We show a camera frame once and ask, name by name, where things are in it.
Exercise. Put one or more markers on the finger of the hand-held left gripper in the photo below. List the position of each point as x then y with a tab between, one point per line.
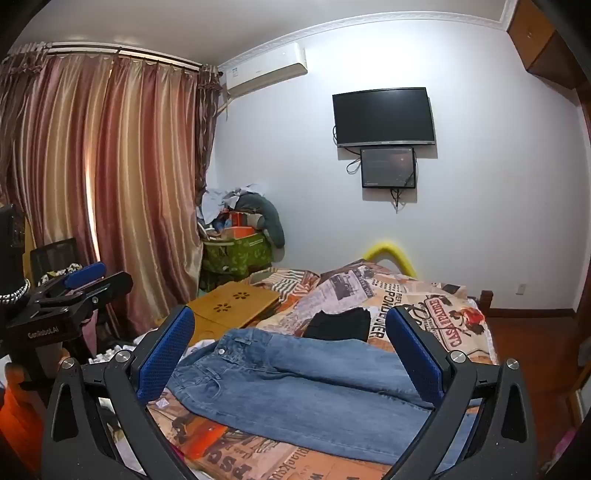
85	273
106	286

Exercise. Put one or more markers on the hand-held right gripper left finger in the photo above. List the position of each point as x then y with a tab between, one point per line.
166	350

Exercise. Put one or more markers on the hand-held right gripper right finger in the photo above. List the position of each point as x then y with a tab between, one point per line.
415	355

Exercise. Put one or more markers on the blue denim pants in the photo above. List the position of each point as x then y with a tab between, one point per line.
300	387

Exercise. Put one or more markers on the black chair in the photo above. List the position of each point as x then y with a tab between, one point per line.
51	254

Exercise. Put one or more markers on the printed newspaper pattern blanket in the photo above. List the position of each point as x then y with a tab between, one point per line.
415	295

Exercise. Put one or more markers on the wooden lap desk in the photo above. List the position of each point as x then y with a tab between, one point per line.
231	304

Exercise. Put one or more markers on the black folded garment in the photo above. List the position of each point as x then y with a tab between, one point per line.
337	325

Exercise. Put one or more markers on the striped pink gold curtain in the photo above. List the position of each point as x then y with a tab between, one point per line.
115	184

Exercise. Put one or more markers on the person's orange garment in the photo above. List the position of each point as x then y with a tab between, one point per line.
21	415

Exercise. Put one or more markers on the yellow foam tube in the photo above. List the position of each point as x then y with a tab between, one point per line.
385	247

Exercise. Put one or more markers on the green patterned storage box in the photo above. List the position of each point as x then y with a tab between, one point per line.
235	258

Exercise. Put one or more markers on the pile of clothes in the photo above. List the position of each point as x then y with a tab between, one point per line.
221	198

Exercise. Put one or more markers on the orange box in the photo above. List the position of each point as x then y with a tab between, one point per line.
241	219

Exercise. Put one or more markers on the white air conditioner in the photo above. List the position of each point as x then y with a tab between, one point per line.
263	69

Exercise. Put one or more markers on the wooden overhead cabinet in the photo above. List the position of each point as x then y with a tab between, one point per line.
531	32

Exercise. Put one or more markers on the wooden bed post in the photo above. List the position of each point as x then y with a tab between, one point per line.
485	300

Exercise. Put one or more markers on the wall outlet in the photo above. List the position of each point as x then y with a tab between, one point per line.
521	289

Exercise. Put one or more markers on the small black wall monitor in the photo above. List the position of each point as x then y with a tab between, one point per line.
388	167

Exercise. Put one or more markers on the curtain rail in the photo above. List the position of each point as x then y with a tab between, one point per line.
138	54

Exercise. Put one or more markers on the large black wall television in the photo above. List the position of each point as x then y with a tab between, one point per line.
383	115

